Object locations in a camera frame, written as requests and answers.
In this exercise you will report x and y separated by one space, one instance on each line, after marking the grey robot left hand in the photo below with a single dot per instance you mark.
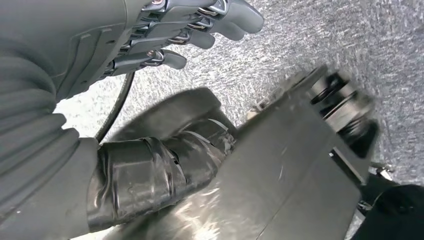
66 33

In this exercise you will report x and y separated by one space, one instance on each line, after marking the black robot leg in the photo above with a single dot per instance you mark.
281 172

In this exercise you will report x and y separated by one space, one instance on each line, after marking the black robot foot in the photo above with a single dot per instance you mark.
397 215

